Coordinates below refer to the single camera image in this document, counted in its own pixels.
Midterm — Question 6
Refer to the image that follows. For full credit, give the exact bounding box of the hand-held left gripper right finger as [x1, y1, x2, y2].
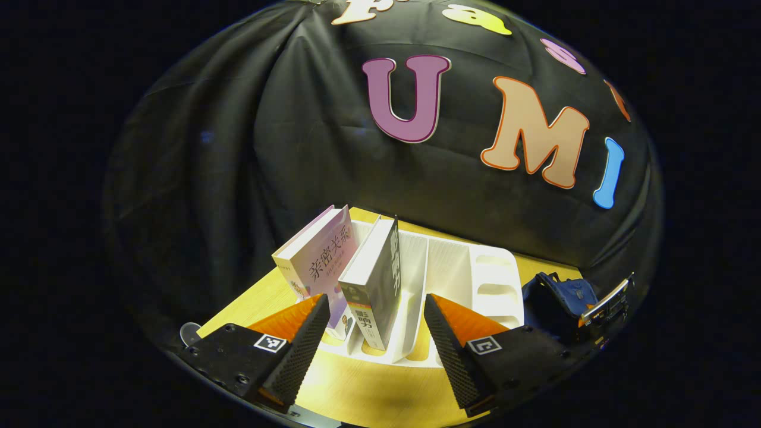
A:
[423, 294, 587, 417]

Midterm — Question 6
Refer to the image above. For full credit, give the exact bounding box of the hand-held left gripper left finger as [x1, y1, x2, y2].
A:
[172, 294, 331, 416]

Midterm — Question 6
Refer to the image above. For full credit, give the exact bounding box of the blue schoolbag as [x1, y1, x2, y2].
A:
[522, 272, 600, 343]

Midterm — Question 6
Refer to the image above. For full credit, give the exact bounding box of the pink book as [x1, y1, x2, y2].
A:
[272, 205, 360, 343]

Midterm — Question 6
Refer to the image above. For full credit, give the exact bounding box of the white bookshelf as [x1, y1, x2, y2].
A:
[315, 219, 526, 367]

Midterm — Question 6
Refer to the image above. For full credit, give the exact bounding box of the black book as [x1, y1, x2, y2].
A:
[338, 215, 402, 351]

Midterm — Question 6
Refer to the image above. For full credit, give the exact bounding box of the black backdrop cloth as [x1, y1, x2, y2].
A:
[107, 0, 662, 357]

